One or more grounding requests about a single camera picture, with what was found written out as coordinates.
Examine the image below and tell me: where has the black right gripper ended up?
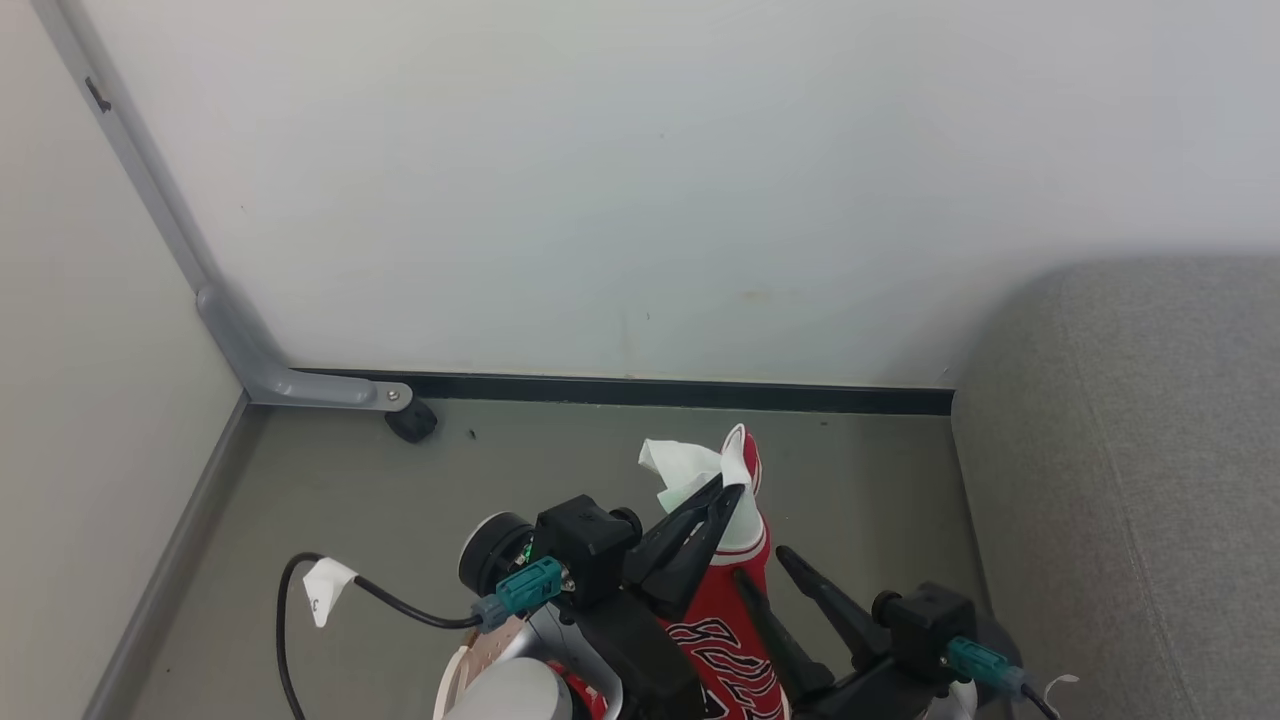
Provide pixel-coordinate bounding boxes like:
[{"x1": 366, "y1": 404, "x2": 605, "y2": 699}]
[{"x1": 734, "y1": 546, "x2": 943, "y2": 720}]

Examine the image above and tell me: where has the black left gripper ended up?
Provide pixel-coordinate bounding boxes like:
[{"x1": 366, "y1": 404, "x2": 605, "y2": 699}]
[{"x1": 576, "y1": 476, "x2": 750, "y2": 720}]

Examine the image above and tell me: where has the red basketball jersey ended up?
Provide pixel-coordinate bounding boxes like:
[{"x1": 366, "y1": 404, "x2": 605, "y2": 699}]
[{"x1": 638, "y1": 423, "x2": 793, "y2": 720}]

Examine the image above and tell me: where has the white perforated laundry basket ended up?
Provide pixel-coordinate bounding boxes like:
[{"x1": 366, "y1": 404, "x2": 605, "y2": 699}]
[{"x1": 433, "y1": 614, "x2": 531, "y2": 720}]

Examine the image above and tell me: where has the black baseboard strip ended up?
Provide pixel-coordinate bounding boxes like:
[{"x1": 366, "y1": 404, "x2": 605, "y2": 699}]
[{"x1": 290, "y1": 368, "x2": 956, "y2": 417}]

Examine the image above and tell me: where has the black caster wheel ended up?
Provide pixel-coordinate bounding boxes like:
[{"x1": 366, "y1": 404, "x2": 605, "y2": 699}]
[{"x1": 385, "y1": 397, "x2": 439, "y2": 444}]

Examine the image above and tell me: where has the grey fabric sofa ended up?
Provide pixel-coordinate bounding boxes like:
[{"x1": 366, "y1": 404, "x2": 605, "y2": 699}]
[{"x1": 950, "y1": 255, "x2": 1280, "y2": 720}]

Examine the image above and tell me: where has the grey metal partition foot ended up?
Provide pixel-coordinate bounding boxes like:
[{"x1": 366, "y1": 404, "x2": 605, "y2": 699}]
[{"x1": 30, "y1": 0, "x2": 414, "y2": 412}]

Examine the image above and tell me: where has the black cable with teal plug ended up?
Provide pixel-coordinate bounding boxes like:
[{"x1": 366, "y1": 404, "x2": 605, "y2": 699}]
[
  {"x1": 275, "y1": 552, "x2": 565, "y2": 720},
  {"x1": 944, "y1": 636, "x2": 1063, "y2": 720}
]

